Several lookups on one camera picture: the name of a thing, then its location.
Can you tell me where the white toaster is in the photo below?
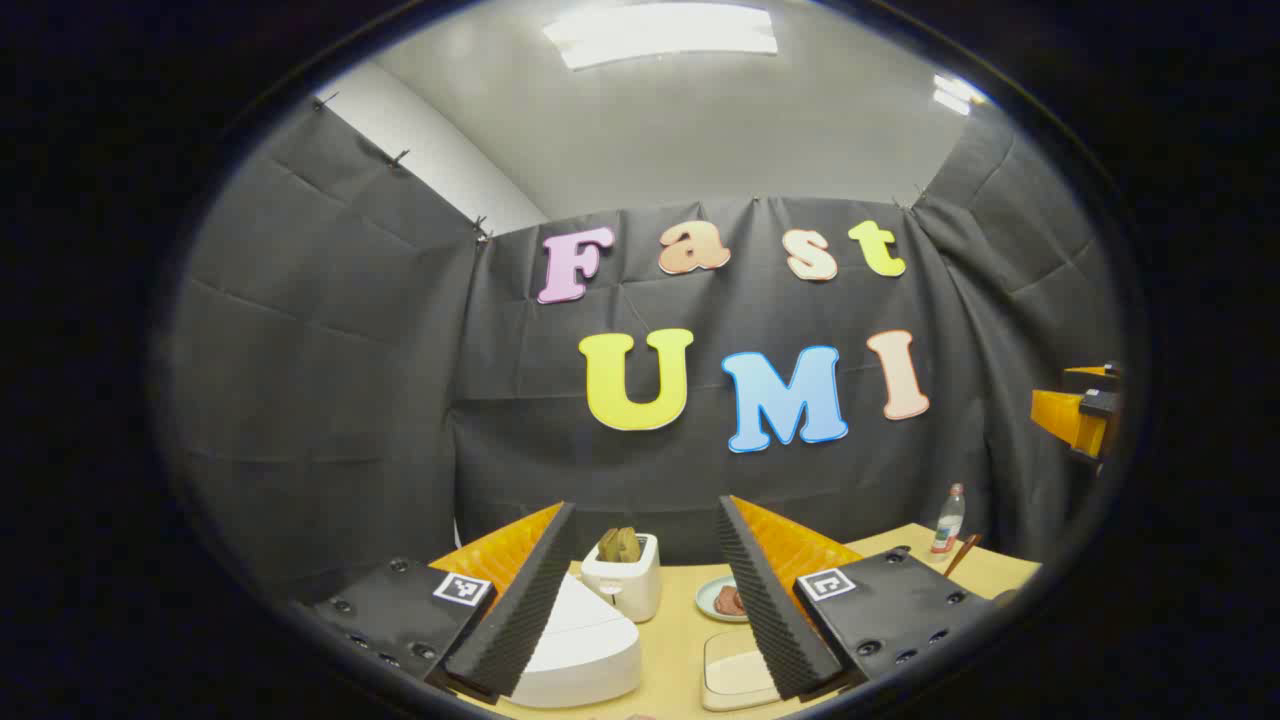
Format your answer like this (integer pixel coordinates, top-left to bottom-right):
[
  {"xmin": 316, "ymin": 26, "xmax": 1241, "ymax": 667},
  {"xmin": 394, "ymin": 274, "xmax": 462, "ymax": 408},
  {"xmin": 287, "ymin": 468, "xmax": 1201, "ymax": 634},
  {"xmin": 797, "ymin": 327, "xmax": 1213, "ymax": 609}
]
[{"xmin": 581, "ymin": 533, "xmax": 662, "ymax": 623}]

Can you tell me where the white rice cooker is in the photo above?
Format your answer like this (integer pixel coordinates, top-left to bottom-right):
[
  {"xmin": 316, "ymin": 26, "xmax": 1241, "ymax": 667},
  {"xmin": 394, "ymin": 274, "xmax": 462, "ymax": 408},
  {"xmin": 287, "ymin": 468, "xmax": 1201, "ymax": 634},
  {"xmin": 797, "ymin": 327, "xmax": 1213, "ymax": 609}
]
[{"xmin": 510, "ymin": 572, "xmax": 643, "ymax": 709}]

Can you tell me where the black backdrop cloth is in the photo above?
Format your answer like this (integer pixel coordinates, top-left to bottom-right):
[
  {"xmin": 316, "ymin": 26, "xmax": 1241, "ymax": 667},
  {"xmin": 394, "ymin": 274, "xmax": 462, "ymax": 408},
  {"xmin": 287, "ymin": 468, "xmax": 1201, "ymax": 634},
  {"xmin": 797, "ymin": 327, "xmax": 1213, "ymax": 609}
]
[{"xmin": 165, "ymin": 100, "xmax": 1126, "ymax": 601}]

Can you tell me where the pale green plate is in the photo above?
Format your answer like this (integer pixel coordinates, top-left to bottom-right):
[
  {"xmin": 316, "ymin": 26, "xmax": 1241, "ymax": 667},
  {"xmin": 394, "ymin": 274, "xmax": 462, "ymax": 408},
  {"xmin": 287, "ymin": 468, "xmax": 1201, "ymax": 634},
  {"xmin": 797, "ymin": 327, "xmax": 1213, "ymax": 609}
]
[{"xmin": 695, "ymin": 575, "xmax": 751, "ymax": 623}]

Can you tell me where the clear plastic container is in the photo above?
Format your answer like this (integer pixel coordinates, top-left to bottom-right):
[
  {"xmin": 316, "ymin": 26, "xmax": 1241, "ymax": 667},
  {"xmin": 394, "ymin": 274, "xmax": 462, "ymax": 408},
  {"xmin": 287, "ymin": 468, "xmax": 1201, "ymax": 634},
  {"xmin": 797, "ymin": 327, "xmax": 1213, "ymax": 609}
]
[{"xmin": 701, "ymin": 630, "xmax": 783, "ymax": 712}]

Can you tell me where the clear plastic bottle red label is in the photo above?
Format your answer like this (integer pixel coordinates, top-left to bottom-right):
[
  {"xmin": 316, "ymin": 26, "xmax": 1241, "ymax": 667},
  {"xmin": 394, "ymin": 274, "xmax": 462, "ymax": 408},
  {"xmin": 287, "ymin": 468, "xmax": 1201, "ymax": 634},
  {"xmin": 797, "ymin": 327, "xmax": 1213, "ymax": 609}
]
[{"xmin": 931, "ymin": 484, "xmax": 967, "ymax": 554}]

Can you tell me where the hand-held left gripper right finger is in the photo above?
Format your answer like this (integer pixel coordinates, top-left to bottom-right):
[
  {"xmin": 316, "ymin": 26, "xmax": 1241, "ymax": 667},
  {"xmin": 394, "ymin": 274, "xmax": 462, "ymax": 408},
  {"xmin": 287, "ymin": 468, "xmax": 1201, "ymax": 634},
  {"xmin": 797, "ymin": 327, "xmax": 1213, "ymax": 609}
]
[{"xmin": 716, "ymin": 494, "xmax": 1001, "ymax": 701}]

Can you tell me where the large ceiling light panel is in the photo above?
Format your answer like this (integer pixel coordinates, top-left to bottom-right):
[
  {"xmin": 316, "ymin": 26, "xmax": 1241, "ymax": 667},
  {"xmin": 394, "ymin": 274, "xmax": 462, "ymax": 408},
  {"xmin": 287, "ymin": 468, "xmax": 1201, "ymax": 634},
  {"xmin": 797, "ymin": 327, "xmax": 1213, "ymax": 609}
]
[{"xmin": 543, "ymin": 3, "xmax": 779, "ymax": 71}]

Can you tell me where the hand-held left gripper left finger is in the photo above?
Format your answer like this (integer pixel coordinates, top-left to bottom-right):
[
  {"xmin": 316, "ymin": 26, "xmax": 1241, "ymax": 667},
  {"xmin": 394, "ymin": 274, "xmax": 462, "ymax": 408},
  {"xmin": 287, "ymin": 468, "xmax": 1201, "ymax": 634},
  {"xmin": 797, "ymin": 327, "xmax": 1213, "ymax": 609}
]
[{"xmin": 300, "ymin": 500, "xmax": 579, "ymax": 706}]

